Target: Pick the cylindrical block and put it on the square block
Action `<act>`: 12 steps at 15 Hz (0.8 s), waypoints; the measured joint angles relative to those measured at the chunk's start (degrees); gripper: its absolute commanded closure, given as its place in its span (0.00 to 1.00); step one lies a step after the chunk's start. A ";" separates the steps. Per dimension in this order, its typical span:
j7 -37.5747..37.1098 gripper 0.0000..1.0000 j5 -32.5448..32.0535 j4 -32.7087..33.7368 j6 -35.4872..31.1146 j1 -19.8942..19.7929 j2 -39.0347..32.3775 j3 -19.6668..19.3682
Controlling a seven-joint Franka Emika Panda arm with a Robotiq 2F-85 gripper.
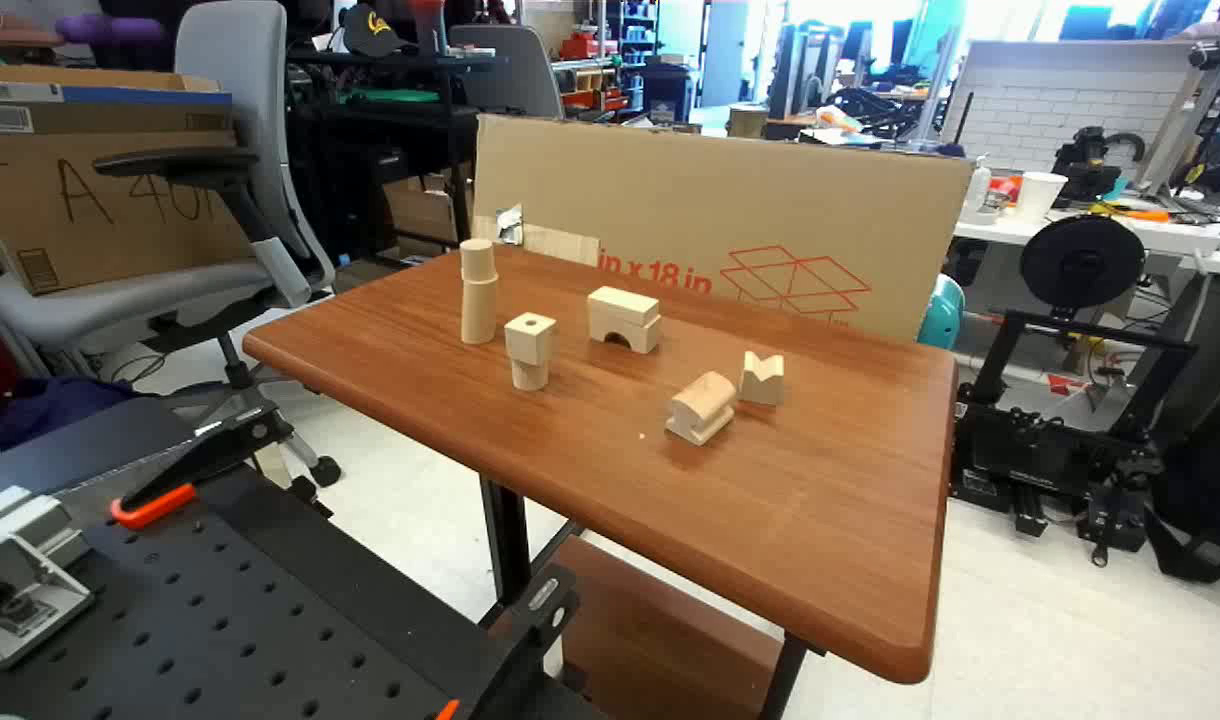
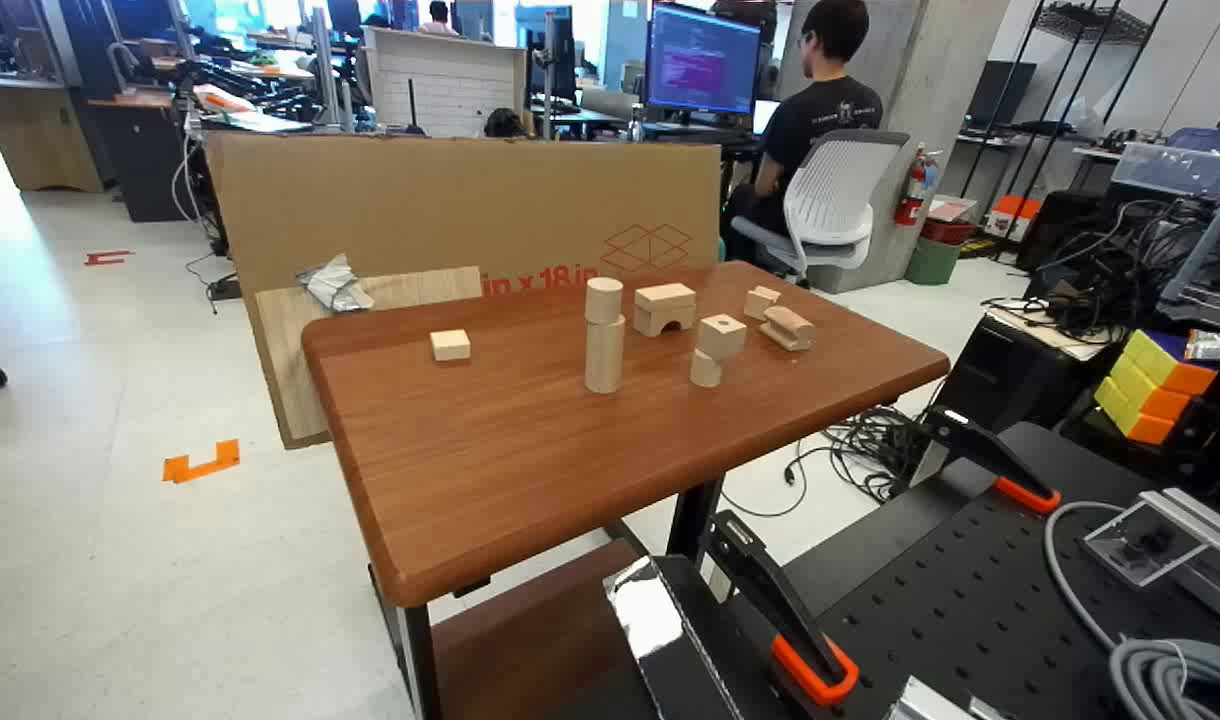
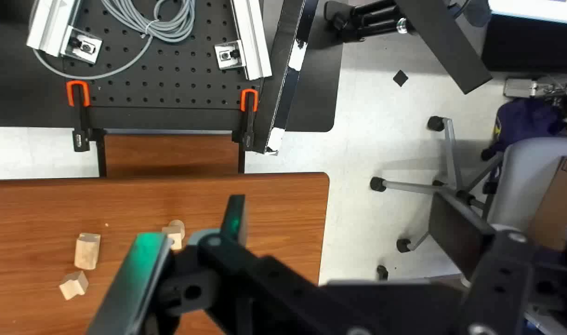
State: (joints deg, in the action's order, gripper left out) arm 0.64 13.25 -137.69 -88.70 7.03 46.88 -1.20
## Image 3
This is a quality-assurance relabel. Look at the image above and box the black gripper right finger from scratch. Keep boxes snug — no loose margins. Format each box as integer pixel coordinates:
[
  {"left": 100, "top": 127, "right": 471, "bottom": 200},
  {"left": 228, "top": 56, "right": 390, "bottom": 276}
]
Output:
[{"left": 217, "top": 194, "right": 246, "bottom": 250}]

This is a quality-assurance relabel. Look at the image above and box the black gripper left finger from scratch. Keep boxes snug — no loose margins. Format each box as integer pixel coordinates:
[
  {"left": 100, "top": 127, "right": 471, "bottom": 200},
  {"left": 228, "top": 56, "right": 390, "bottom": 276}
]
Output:
[{"left": 85, "top": 233, "right": 172, "bottom": 335}]

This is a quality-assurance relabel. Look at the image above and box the small wooden cylinder block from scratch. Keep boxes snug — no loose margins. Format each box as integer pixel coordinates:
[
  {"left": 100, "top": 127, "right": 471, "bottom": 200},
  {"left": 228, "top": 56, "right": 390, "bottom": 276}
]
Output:
[{"left": 161, "top": 218, "right": 187, "bottom": 254}]

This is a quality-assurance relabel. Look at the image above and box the flat rectangular wooden block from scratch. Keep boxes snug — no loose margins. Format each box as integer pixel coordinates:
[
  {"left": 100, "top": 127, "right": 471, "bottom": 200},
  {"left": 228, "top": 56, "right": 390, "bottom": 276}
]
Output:
[{"left": 72, "top": 231, "right": 101, "bottom": 272}]

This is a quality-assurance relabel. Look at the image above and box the small wooden cube block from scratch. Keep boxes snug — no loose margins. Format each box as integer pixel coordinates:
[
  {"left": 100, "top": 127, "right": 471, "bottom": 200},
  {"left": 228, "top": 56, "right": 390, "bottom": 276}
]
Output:
[{"left": 57, "top": 271, "right": 90, "bottom": 302}]

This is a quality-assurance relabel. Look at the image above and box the wooden lower desk shelf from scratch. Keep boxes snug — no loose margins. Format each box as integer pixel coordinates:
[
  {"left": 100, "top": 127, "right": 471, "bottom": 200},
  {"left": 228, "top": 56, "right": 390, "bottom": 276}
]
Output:
[{"left": 103, "top": 135, "right": 241, "bottom": 179}]

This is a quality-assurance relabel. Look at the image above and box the black orange bar clamp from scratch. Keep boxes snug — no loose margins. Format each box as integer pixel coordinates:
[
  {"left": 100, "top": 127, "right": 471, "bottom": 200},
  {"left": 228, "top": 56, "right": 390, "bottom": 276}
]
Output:
[
  {"left": 64, "top": 81, "right": 109, "bottom": 179},
  {"left": 230, "top": 88, "right": 261, "bottom": 176}
]

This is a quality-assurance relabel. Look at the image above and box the black perforated breadboard plate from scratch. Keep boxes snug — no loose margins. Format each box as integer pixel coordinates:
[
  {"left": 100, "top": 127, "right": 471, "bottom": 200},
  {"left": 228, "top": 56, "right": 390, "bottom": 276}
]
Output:
[{"left": 0, "top": 0, "right": 345, "bottom": 135}]

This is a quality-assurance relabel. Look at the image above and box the glossy black metal bar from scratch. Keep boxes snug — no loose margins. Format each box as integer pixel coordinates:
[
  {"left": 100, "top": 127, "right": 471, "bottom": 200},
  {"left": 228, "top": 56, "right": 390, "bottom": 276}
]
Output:
[{"left": 254, "top": 0, "right": 321, "bottom": 157}]

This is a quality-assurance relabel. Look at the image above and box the black flat beam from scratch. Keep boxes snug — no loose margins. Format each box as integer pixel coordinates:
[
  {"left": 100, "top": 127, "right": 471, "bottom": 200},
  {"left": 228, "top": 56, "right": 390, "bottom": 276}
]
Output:
[{"left": 391, "top": 0, "right": 494, "bottom": 97}]

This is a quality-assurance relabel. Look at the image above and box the grey office chair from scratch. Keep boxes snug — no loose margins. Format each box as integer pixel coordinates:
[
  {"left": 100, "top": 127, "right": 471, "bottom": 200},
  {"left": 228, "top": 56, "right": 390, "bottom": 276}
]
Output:
[{"left": 367, "top": 114, "right": 567, "bottom": 284}]

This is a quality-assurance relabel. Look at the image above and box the purple bag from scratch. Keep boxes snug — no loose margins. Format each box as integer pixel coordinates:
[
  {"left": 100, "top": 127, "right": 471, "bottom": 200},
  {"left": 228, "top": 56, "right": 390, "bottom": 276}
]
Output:
[{"left": 479, "top": 97, "right": 567, "bottom": 163}]

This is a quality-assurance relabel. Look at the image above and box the brown cardboard box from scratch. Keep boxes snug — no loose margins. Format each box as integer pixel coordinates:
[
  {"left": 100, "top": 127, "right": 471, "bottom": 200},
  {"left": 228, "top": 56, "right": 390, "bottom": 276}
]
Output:
[{"left": 529, "top": 155, "right": 567, "bottom": 250}]

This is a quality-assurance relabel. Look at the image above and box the black equipment case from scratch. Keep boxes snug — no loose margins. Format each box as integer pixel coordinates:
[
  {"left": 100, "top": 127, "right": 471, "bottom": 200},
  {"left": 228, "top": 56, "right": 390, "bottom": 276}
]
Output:
[{"left": 483, "top": 0, "right": 567, "bottom": 75}]

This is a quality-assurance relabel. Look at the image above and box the silver corner bracket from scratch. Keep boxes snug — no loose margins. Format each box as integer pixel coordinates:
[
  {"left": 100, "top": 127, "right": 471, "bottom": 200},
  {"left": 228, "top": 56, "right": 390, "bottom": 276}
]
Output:
[
  {"left": 62, "top": 27, "right": 103, "bottom": 66},
  {"left": 213, "top": 40, "right": 245, "bottom": 71}
]

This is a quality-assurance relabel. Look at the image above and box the aluminium extrusion rail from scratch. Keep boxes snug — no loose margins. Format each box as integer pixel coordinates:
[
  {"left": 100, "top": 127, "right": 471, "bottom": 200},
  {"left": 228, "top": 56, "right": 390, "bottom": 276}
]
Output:
[
  {"left": 23, "top": 0, "right": 83, "bottom": 60},
  {"left": 230, "top": 0, "right": 272, "bottom": 83}
]

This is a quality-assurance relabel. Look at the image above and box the grey coiled cable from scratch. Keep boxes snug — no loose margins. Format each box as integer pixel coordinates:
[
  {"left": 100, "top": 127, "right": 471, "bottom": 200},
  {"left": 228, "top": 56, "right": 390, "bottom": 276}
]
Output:
[{"left": 31, "top": 0, "right": 196, "bottom": 83}]

